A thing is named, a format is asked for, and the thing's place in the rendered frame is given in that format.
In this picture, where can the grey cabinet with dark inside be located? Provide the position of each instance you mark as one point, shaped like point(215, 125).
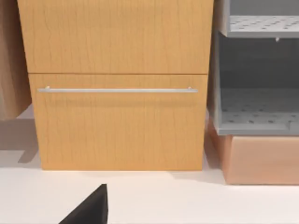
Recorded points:
point(257, 70)

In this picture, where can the wooden drawer front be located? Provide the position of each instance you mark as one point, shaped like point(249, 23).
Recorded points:
point(114, 35)
point(121, 130)

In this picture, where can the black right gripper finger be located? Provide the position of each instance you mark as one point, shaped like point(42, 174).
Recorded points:
point(93, 207)

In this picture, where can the wooden cupboard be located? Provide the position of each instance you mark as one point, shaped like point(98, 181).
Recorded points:
point(11, 60)

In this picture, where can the salmon-coloured box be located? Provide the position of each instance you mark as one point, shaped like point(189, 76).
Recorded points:
point(259, 158)

